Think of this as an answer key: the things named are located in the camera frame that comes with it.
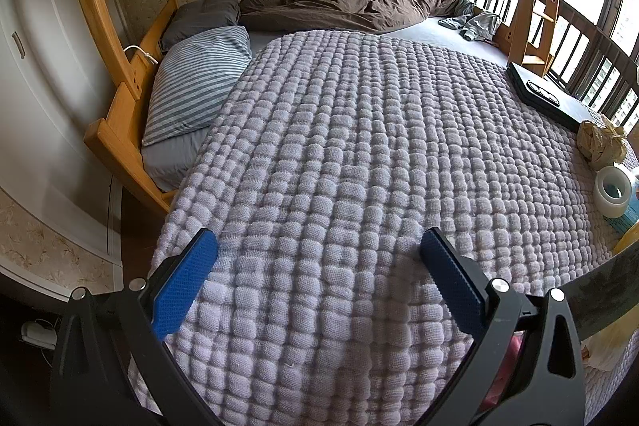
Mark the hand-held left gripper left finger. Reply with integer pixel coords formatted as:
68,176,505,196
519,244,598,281
49,228,219,426

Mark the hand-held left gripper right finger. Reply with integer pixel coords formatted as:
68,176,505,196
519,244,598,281
419,227,586,426

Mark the tan paper bag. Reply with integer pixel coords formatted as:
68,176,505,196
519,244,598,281
581,317,639,372

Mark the pink toy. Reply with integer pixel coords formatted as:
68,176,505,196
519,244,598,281
479,326,525,407

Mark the clear tape roll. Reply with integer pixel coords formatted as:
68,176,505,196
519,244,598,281
595,166,637,210

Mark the grey bed sheet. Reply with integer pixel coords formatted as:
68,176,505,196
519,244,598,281
142,14,515,192

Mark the large crumpled brown paper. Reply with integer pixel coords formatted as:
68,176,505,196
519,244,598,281
577,114,631,170

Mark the lavender quilted blanket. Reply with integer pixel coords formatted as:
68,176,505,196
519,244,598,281
127,29,639,426

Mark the striped pillow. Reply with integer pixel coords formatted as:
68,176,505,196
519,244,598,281
141,26,253,147

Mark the white wardrobe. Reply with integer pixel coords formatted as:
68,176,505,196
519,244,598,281
0,0,125,302

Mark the dark balcony railing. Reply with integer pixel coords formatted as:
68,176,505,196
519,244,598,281
459,0,639,132

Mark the grey garment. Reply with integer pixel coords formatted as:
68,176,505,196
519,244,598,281
438,9,507,42

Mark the grey pillow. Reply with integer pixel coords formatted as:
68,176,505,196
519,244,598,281
160,0,241,52

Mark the white charger with cable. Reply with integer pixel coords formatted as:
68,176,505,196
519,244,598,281
20,320,58,349

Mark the wooden bunk bed frame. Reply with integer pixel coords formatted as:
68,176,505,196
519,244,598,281
65,0,430,214

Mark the white cable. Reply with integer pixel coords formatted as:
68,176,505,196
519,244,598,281
122,45,158,63

